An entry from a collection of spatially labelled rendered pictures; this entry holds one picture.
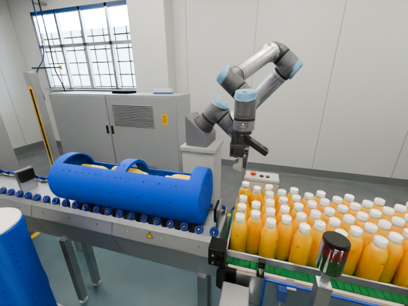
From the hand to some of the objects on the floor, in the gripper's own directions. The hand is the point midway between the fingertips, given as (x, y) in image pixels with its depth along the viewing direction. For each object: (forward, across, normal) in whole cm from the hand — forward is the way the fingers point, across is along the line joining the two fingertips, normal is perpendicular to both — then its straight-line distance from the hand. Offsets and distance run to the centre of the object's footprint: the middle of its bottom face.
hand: (244, 172), depth 93 cm
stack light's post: (+124, +38, +26) cm, 132 cm away
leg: (+124, -6, -117) cm, 170 cm away
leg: (+124, +8, -19) cm, 126 cm away
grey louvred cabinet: (+124, -179, -205) cm, 299 cm away
